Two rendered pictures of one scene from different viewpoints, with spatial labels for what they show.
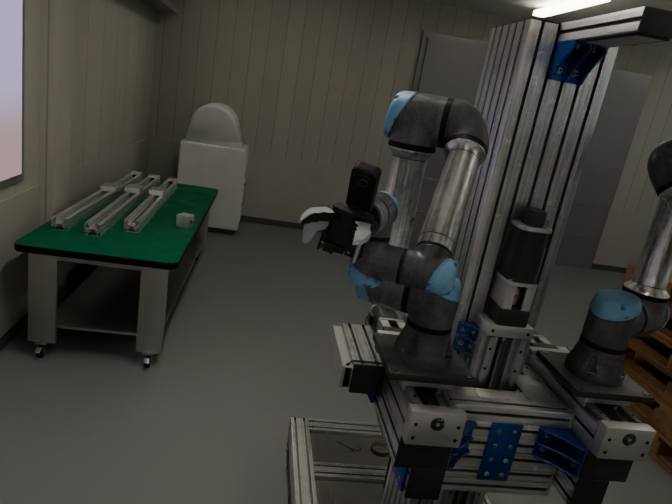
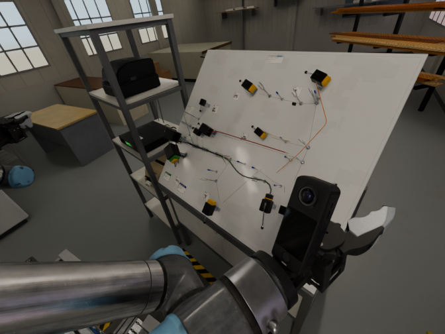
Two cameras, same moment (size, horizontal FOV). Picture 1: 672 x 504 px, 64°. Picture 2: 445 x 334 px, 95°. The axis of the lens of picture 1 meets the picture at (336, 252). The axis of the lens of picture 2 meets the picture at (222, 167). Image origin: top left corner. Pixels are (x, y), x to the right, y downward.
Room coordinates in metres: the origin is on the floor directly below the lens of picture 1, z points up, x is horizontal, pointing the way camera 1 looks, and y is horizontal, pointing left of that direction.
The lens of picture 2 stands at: (1.08, 0.01, 1.83)
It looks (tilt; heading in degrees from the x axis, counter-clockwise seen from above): 37 degrees down; 224
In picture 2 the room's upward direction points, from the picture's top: 8 degrees counter-clockwise
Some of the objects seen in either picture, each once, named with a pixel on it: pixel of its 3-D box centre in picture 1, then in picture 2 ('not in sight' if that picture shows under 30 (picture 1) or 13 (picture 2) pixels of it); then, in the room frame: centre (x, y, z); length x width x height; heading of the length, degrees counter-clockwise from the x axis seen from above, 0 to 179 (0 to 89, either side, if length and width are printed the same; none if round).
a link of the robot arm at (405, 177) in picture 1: (401, 204); not in sight; (1.32, -0.14, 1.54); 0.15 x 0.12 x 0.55; 74
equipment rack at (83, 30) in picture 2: not in sight; (156, 148); (0.32, -1.49, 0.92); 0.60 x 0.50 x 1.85; 86
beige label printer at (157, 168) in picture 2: not in sight; (163, 170); (0.38, -1.39, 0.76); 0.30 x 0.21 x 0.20; 0
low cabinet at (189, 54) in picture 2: not in sight; (192, 61); (-4.67, -6.32, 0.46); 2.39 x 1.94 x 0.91; 99
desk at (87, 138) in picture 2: not in sight; (68, 133); (0.39, -4.38, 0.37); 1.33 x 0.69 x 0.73; 100
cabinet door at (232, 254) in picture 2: not in sight; (256, 270); (0.59, -0.30, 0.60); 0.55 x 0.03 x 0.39; 86
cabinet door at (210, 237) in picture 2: not in sight; (195, 222); (0.55, -0.85, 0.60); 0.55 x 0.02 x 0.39; 86
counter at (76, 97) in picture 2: not in sight; (102, 98); (-0.86, -5.71, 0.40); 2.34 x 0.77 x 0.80; 99
